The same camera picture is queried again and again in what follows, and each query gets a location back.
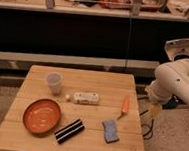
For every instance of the orange handled tool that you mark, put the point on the orange handled tool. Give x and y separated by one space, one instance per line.
125 107

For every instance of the orange ceramic bowl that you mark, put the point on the orange ceramic bowl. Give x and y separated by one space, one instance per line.
41 116

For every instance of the black striped block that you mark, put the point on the black striped block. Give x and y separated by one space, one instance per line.
69 131

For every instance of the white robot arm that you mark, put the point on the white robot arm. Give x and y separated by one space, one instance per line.
171 78

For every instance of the blue sponge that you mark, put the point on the blue sponge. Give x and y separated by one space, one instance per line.
110 131

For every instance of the white plastic bottle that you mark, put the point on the white plastic bottle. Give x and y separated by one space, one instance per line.
83 98

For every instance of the translucent plastic cup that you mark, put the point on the translucent plastic cup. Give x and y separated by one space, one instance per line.
53 81

